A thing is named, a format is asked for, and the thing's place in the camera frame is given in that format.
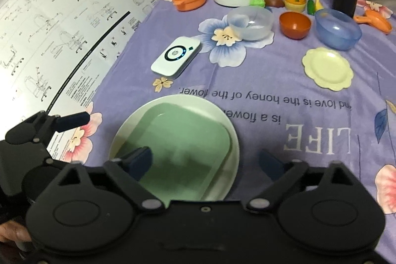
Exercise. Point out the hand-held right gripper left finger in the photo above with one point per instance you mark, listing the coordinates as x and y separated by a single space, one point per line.
140 160

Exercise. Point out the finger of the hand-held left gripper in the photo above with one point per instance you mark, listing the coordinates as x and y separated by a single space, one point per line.
74 120

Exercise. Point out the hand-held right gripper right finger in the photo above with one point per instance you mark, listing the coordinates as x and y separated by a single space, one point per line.
269 163

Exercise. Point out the white round plate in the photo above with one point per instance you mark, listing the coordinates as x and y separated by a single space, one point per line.
230 168

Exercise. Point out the green square plate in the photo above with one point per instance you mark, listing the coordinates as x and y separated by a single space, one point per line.
185 143

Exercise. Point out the brown orange bowl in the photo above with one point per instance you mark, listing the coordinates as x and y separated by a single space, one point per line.
294 26

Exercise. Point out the person's left hand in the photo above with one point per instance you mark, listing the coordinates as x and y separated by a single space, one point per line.
12 233

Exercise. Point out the purple floral bedsheet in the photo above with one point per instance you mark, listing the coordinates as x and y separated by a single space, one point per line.
272 66

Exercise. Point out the white instruction sheet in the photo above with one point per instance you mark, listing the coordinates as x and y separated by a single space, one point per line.
62 19

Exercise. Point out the white power bank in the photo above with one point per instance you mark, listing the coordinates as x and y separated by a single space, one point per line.
176 57

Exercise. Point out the pale yellow scalloped plate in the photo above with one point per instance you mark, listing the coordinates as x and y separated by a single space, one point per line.
328 68

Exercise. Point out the clear translucent bowl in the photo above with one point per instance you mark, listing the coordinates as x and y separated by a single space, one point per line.
251 24

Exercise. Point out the blue translucent bowl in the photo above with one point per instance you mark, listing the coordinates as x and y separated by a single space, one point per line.
337 30

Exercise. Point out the green toy cucumber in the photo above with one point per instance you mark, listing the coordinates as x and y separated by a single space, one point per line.
310 6

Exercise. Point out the green toy vegetable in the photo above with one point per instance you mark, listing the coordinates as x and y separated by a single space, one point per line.
258 1

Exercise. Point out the brown toy food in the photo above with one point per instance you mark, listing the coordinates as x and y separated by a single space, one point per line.
274 0

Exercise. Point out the orange toy frying pan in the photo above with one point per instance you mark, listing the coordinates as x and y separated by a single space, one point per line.
374 19

